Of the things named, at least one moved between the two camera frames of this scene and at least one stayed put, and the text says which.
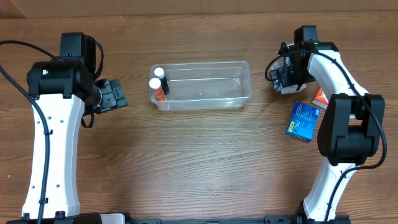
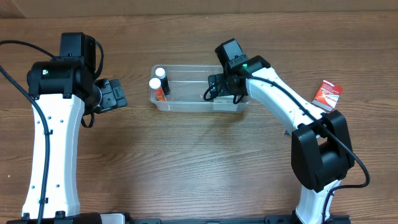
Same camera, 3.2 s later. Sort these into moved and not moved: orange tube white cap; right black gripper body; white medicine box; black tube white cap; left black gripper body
Moved: white medicine box; right black gripper body
Not moved: black tube white cap; left black gripper body; orange tube white cap
